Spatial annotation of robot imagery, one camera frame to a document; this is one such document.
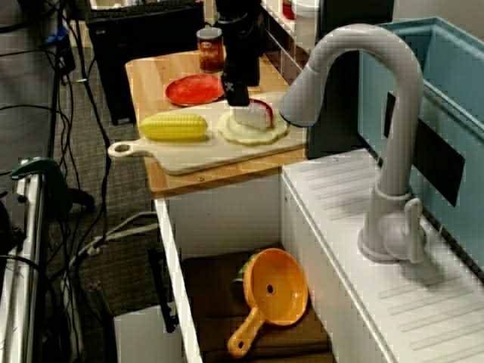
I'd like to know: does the grey cable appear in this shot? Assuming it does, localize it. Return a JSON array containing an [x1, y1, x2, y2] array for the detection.
[[70, 211, 160, 265]]

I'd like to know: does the light wooden cutting board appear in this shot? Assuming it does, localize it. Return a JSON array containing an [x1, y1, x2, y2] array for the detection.
[[107, 90, 309, 176]]

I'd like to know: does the teal plastic bin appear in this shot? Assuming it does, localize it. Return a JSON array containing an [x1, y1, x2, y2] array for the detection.
[[358, 15, 484, 288]]

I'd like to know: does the grey toy faucet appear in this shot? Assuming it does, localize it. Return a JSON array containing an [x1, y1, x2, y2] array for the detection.
[[278, 23, 428, 265]]

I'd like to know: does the white plastic cup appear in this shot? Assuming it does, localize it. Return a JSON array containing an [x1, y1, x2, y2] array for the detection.
[[290, 0, 322, 50]]

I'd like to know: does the black cable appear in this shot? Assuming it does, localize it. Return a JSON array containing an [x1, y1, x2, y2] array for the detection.
[[70, 0, 113, 265]]

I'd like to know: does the black mesh crate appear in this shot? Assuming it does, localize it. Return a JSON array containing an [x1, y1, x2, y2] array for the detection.
[[85, 0, 205, 126]]

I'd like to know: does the bamboo wooden countertop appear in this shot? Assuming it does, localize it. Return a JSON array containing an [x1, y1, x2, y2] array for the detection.
[[125, 49, 309, 200]]

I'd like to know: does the orange plastic strainer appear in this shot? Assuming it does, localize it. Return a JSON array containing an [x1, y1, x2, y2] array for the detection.
[[226, 247, 310, 358]]

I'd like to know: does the cream scalloped plate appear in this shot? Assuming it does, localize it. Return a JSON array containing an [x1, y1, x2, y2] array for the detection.
[[217, 111, 290, 146]]

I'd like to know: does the red round plate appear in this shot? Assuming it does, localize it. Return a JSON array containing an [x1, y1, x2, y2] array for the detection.
[[165, 73, 225, 106]]

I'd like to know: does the black cabinet handle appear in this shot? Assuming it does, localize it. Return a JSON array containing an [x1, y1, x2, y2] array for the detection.
[[147, 247, 181, 334]]

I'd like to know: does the white toy sink unit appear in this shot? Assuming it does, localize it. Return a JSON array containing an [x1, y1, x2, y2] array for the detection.
[[154, 147, 484, 363]]

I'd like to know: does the green toy vegetable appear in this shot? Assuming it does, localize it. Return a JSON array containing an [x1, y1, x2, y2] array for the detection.
[[231, 256, 262, 299]]

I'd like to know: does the white red-rind toy cheese wedge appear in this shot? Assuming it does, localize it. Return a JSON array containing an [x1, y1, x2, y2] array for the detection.
[[231, 98, 274, 130]]

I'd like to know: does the brown beans can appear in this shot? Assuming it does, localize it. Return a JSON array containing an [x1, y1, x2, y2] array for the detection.
[[196, 26, 225, 73]]

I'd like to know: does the blue tape piece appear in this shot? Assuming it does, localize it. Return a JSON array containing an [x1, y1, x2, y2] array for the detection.
[[44, 26, 70, 45]]

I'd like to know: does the black bulky device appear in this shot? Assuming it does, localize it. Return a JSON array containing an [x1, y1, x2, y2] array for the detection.
[[0, 196, 24, 260]]

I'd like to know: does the white toy kitchen cabinet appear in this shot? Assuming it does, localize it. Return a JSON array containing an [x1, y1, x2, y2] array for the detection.
[[113, 304, 188, 363]]

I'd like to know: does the white metal frame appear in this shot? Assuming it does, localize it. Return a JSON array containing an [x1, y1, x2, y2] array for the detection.
[[0, 162, 48, 363]]

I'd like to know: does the dark tile backsplash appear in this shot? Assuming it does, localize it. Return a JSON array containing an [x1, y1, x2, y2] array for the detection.
[[260, 0, 315, 92]]

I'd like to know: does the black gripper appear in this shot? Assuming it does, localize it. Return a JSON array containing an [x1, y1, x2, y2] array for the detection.
[[219, 14, 265, 107]]

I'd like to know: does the yellow toy corn cob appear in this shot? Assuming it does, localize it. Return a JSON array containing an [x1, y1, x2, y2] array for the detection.
[[138, 113, 209, 143]]

